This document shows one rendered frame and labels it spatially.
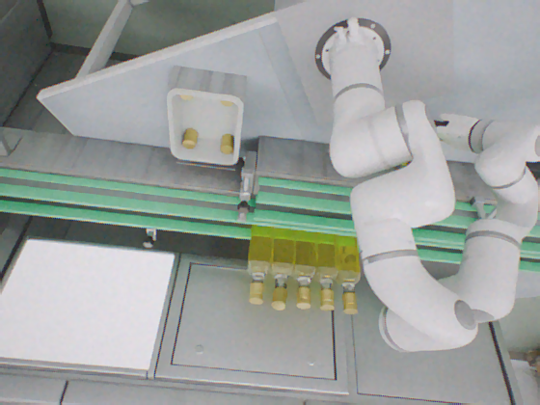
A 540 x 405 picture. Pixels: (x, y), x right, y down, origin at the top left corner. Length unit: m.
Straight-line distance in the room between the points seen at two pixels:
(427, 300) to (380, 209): 0.14
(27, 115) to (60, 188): 0.57
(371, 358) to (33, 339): 0.85
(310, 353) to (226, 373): 0.22
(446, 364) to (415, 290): 0.69
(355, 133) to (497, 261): 0.30
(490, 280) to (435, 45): 0.48
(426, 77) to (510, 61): 0.19
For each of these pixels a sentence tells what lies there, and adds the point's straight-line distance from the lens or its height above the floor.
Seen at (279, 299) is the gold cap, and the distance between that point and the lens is 1.01.
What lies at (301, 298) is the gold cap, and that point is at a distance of 1.04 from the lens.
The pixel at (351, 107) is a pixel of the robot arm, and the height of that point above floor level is 1.01.
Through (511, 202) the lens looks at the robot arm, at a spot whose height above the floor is 1.06.
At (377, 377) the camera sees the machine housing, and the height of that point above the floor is 1.26.
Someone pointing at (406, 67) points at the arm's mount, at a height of 0.79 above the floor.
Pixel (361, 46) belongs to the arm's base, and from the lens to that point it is 0.88.
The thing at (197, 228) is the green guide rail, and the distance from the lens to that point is 1.16.
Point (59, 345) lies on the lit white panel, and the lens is 1.17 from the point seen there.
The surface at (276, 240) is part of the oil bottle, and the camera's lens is 1.08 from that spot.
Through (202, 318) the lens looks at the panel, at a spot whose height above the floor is 1.17.
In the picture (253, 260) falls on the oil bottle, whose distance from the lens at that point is 1.05.
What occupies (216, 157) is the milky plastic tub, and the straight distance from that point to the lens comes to 1.11.
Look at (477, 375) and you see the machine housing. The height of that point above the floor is 1.23.
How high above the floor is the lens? 1.59
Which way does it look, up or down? 38 degrees down
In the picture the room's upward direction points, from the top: 176 degrees counter-clockwise
